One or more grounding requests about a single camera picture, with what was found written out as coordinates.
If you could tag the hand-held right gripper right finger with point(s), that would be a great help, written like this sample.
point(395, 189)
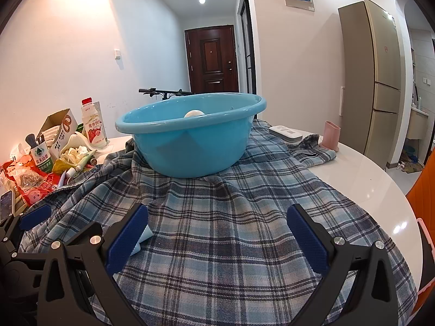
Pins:
point(306, 237)

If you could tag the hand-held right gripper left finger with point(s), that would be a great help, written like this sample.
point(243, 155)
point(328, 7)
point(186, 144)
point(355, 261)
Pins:
point(129, 241)

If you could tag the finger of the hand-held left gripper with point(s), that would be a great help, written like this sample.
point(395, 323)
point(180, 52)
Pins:
point(34, 217)

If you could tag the blue plastic basin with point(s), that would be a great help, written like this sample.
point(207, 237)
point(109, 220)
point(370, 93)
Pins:
point(190, 142)

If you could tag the smartphone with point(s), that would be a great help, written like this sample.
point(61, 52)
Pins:
point(6, 203)

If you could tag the red snack packets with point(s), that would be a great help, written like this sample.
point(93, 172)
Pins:
point(30, 183)

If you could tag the green label plastic bottle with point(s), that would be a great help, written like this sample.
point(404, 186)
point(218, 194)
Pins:
point(41, 159)

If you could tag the crumpled pale wrappers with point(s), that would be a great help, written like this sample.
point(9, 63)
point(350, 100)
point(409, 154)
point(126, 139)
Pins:
point(73, 154)

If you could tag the pale green tube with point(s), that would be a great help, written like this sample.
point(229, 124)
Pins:
point(86, 161)

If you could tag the makeup brush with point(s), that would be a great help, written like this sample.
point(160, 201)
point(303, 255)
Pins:
point(31, 139)

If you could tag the blue plaid shirt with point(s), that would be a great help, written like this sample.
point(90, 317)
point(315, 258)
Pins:
point(221, 227)

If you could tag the white curved dish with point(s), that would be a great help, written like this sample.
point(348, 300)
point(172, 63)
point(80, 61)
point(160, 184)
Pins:
point(80, 140)

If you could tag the open cardboard box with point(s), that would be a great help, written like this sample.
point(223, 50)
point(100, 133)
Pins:
point(63, 125)

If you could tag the pink cup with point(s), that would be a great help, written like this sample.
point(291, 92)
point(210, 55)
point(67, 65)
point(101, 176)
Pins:
point(331, 135)

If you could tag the white rectangular case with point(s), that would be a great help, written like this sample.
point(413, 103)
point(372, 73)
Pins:
point(285, 133)

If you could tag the red cap milk bottle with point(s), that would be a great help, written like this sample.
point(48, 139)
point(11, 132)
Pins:
point(93, 125)

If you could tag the orange chair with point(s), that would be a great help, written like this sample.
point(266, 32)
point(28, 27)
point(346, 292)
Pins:
point(423, 193)

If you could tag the pale cylindrical canister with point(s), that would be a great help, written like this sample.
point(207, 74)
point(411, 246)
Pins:
point(99, 107)

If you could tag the black folding bicycle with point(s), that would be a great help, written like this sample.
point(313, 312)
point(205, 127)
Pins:
point(163, 92)

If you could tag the white sink cabinet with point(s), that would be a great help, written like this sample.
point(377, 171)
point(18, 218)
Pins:
point(418, 122)

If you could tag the beige refrigerator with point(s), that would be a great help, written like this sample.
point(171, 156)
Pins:
point(373, 74)

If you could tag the brown entrance door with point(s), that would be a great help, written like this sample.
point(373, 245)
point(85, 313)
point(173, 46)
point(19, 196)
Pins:
point(210, 61)

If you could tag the black framed glass door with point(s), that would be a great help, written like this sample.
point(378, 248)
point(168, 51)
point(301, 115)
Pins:
point(248, 44)

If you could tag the white wall switch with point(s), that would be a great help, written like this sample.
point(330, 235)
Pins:
point(117, 54)

